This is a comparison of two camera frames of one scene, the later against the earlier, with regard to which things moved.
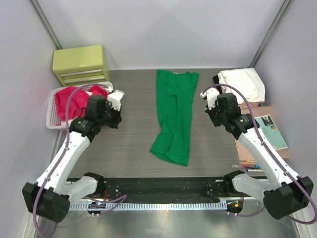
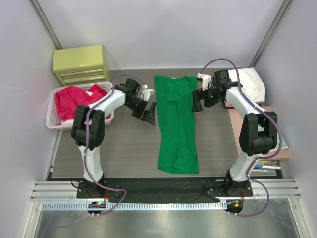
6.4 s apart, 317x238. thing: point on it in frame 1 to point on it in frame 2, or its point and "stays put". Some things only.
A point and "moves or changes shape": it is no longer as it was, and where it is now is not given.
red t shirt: x=79 y=103 stays put
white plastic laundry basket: x=53 y=120 moves or changes shape
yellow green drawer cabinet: x=80 y=65 stays put
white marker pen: x=250 y=170 stays put
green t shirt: x=175 y=92 moves or changes shape
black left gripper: x=118 y=118 to x=149 y=114
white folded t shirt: x=247 y=81 stays put
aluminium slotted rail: x=163 y=206 stays put
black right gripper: x=210 y=113 to x=198 y=95
